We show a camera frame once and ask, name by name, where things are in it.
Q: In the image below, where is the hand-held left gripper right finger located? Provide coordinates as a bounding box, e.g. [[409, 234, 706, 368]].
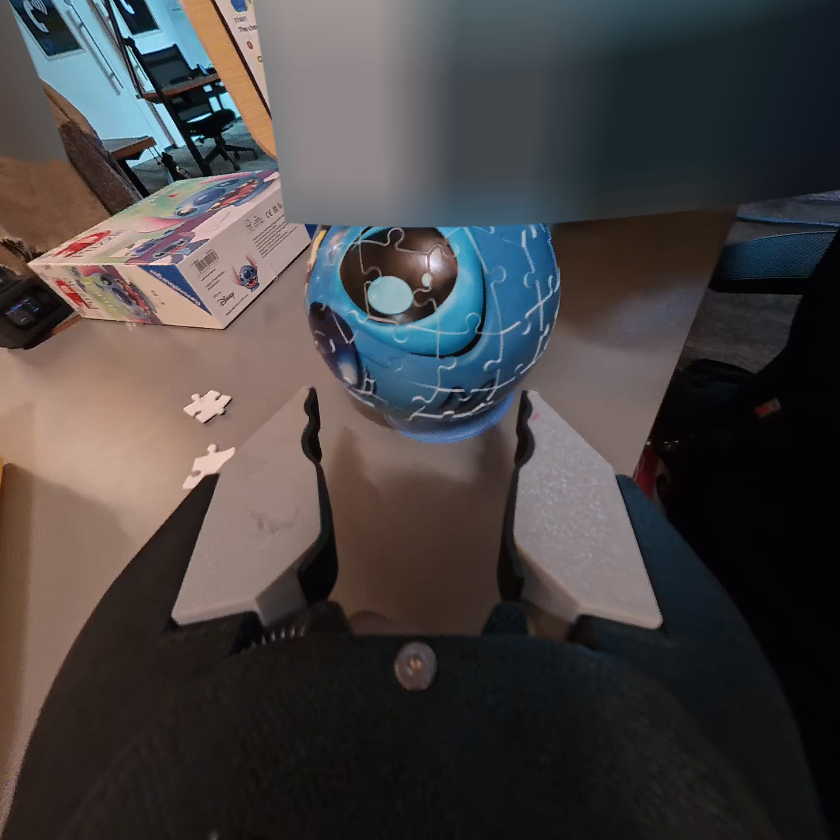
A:
[[497, 388, 664, 634]]

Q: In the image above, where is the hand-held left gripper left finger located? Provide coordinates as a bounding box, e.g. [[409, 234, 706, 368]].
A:
[[171, 386, 339, 634]]

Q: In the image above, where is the blue puzzle ball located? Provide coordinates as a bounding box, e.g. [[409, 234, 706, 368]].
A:
[[305, 223, 562, 442]]

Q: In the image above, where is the white puzzle piece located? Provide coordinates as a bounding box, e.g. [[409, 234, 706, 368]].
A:
[[182, 444, 237, 490], [182, 390, 233, 424]]

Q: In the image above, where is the cartoon print puzzle box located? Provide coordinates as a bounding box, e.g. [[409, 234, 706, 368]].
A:
[[28, 169, 311, 330]]

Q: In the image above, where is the black device with screen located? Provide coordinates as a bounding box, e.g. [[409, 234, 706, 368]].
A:
[[0, 262, 81, 349]]

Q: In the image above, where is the blue chair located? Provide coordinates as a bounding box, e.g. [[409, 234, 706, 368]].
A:
[[712, 193, 840, 293]]

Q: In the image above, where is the brown side table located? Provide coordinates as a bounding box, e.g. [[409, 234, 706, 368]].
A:
[[101, 136, 158, 198]]

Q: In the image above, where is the grey fabric furniture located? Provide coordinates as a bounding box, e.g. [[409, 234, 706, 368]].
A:
[[41, 82, 142, 211]]

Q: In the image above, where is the black office chair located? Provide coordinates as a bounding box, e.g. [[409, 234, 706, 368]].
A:
[[125, 38, 257, 173]]

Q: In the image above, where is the brown desk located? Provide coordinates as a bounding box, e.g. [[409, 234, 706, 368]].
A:
[[141, 71, 224, 102]]

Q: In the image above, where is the wooden document stand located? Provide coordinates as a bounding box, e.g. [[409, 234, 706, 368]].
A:
[[180, 0, 277, 160]]

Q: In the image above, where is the printed instruction sheet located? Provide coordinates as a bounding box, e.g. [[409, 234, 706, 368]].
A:
[[213, 0, 271, 122]]

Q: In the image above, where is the blue wall sign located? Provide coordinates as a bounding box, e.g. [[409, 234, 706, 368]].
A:
[[12, 0, 85, 59], [115, 0, 161, 37]]

